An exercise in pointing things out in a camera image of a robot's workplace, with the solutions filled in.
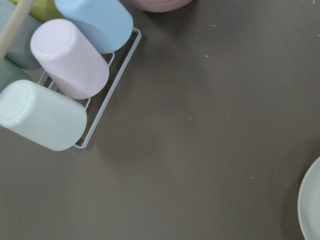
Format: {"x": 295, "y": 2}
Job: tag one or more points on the cream round plate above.
{"x": 308, "y": 204}

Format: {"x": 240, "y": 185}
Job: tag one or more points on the pale pink plastic cup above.
{"x": 70, "y": 60}

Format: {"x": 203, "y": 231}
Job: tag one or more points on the white mint plastic cup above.
{"x": 42, "y": 115}

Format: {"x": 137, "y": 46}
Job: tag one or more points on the light blue plastic cup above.
{"x": 106, "y": 23}

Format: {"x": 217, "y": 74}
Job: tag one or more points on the pink ribbed bowl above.
{"x": 158, "y": 6}

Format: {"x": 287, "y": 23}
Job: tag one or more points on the grey green plastic cup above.
{"x": 20, "y": 52}

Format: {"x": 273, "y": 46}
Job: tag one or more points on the teal green plastic cup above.
{"x": 10, "y": 73}

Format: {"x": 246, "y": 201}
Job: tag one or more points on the yellow green plastic cup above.
{"x": 43, "y": 11}

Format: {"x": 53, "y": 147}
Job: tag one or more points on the white wire cup rack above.
{"x": 96, "y": 105}

